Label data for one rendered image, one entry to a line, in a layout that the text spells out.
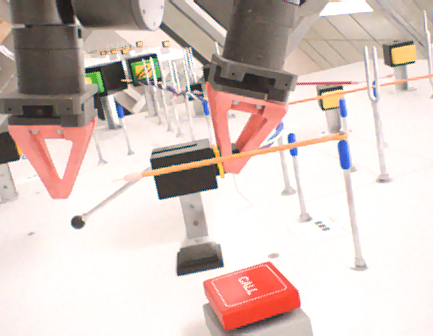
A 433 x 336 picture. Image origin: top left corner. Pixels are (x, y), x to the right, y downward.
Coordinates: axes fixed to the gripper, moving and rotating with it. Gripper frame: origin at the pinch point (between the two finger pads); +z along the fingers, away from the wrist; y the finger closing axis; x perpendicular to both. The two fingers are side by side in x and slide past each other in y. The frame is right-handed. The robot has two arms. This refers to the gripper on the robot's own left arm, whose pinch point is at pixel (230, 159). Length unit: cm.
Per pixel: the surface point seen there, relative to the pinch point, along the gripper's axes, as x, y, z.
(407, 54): -34, 45, -14
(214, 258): 0.9, -7.7, 6.9
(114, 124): 14, 74, 13
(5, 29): 181, 675, 43
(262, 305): -0.1, -21.0, 3.7
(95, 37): 85, 748, 33
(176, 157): 5.2, -1.9, 0.3
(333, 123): -19.5, 30.2, -1.7
